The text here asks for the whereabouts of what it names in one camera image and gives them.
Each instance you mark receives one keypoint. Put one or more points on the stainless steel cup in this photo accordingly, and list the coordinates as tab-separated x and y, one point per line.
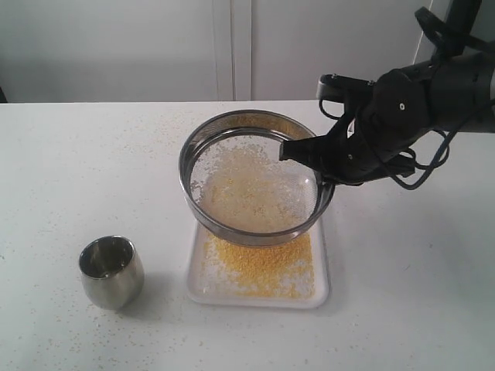
112	273

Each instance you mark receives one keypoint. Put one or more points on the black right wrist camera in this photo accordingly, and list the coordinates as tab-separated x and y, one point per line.
336	88

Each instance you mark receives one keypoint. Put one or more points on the yellow millet grain pile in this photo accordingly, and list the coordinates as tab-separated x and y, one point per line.
246	187

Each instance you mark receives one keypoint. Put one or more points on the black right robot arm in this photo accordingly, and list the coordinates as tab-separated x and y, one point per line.
456	94

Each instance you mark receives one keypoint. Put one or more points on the round stainless steel sieve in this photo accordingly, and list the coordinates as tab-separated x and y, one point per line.
255	127

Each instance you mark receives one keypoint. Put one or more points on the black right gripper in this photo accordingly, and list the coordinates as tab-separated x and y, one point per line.
361	147

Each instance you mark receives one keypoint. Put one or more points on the white square plastic tray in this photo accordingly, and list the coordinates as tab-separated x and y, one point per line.
197	293

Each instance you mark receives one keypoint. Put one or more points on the white cabinet doors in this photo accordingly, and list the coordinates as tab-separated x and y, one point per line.
90	51

